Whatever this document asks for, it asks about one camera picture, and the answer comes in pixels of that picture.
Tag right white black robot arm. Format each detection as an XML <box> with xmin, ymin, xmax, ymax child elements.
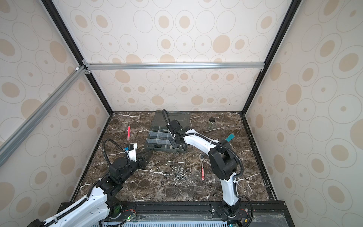
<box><xmin>166</xmin><ymin>120</ymin><xmax>244</xmax><ymax>217</ymax></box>

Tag pink marker pen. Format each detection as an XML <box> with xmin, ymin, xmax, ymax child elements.
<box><xmin>127</xmin><ymin>126</ymin><xmax>131</xmax><ymax>141</ymax></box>

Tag grey compartment organizer box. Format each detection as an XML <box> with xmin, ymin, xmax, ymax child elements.
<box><xmin>145</xmin><ymin>110</ymin><xmax>191</xmax><ymax>154</ymax></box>

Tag cluster of silver hex nuts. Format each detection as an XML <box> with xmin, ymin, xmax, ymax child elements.
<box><xmin>166</xmin><ymin>160</ymin><xmax>192</xmax><ymax>181</ymax></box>

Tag small black-lidded glass jar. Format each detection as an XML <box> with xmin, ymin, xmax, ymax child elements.
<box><xmin>208</xmin><ymin>117</ymin><xmax>216</xmax><ymax>131</ymax></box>

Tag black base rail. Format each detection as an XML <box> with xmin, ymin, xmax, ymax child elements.
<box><xmin>53</xmin><ymin>201</ymin><xmax>296</xmax><ymax>227</ymax></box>

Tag left diagonal aluminium frame bar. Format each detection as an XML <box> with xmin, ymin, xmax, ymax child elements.
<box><xmin>1</xmin><ymin>66</ymin><xmax>86</xmax><ymax>166</ymax></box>

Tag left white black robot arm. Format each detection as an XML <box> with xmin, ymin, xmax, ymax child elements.
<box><xmin>28</xmin><ymin>140</ymin><xmax>153</xmax><ymax>227</ymax></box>

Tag horizontal aluminium frame bar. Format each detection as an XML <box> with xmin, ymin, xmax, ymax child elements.
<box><xmin>86</xmin><ymin>62</ymin><xmax>265</xmax><ymax>70</ymax></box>

